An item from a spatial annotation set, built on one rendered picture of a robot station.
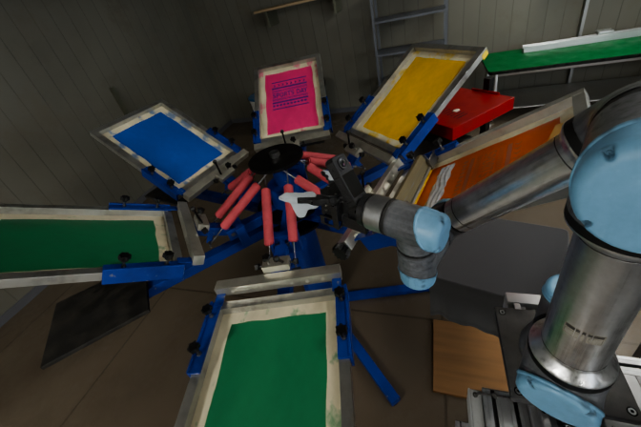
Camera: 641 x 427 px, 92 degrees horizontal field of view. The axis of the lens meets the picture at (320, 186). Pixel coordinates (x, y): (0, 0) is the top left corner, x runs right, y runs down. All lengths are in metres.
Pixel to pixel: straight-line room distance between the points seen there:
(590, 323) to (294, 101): 2.35
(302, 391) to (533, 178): 0.97
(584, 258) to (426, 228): 0.21
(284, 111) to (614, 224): 2.36
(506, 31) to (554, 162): 4.95
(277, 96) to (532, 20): 3.89
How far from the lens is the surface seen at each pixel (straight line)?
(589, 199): 0.40
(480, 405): 0.98
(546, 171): 0.58
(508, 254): 1.57
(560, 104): 1.48
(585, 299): 0.54
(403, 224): 0.58
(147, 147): 2.49
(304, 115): 2.51
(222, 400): 1.34
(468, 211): 0.67
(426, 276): 0.67
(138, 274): 1.54
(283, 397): 1.26
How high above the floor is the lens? 2.07
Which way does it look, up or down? 33 degrees down
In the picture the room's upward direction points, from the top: 14 degrees counter-clockwise
